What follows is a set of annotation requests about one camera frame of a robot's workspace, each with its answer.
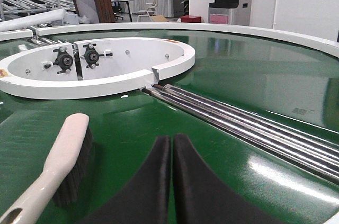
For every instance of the beige hand brush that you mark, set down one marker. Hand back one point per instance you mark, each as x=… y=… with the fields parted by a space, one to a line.
x=63 y=170

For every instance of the white rolled sheet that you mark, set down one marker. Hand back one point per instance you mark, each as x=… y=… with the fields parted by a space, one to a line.
x=31 y=20

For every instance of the left black bearing mount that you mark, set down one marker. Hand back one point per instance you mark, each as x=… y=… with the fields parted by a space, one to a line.
x=64 y=60

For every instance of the black bearing mount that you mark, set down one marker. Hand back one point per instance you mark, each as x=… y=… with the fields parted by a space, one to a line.
x=92 y=56
x=64 y=60

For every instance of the steel transfer rollers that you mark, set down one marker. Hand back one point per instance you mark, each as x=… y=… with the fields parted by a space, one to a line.
x=42 y=41
x=311 y=153

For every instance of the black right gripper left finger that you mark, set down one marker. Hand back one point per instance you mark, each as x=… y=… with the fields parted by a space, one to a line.
x=144 y=199

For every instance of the far steel transfer rollers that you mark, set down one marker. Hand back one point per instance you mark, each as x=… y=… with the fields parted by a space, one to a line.
x=42 y=41

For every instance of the right black bearing mount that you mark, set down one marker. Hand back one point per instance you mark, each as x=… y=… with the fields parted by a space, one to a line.
x=92 y=56

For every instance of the red box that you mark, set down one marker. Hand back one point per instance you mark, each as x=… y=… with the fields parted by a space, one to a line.
x=190 y=19

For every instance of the beige chair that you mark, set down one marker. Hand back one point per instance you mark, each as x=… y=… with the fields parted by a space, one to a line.
x=149 y=11

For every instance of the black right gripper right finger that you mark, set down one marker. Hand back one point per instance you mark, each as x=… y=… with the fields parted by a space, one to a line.
x=201 y=196

